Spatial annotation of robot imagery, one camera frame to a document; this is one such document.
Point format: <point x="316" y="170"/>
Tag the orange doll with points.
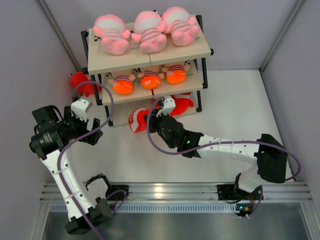
<point x="150" y="79"/>
<point x="176" y="74"/>
<point x="122" y="84"/>

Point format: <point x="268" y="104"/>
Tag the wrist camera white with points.
<point x="81" y="107"/>
<point x="168" y="106"/>

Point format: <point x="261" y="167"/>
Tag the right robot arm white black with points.
<point x="266" y="157"/>

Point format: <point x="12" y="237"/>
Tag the aluminium rail base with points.
<point x="289" y="192"/>

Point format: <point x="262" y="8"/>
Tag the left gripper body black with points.
<point x="74" y="127"/>

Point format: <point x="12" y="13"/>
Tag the slotted cable duct grey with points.
<point x="130" y="207"/>

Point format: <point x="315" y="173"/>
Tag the orange doll middle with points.
<point x="150" y="79"/>

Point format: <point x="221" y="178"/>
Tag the pink plush right top shelf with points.
<point x="180" y="25"/>

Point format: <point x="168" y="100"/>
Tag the beige three-tier shelf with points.
<point x="101" y="64"/>

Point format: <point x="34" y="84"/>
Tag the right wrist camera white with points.
<point x="168" y="106"/>

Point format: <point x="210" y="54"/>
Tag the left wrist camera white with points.
<point x="81" y="107"/>

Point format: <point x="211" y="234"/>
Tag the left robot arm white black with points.
<point x="54" y="134"/>

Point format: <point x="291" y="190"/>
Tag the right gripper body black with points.
<point x="154" y="125"/>

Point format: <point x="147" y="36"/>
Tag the pink striped plush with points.
<point x="148" y="32"/>
<point x="113" y="33"/>

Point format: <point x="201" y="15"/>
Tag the orange doll right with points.
<point x="176" y="74"/>

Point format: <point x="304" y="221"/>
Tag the orange doll left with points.
<point x="122" y="84"/>

